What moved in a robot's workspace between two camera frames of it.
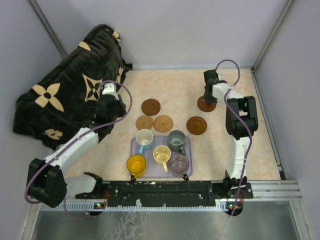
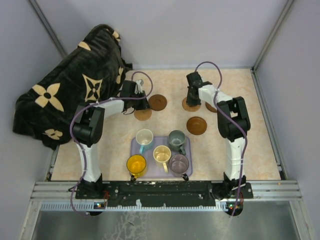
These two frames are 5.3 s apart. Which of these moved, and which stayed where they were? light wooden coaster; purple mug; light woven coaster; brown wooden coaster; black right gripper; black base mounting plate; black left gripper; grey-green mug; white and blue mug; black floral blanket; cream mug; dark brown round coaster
Moved: black left gripper; light wooden coaster; black right gripper; dark brown round coaster; light woven coaster
Stayed: cream mug; black floral blanket; grey-green mug; black base mounting plate; purple mug; white and blue mug; brown wooden coaster
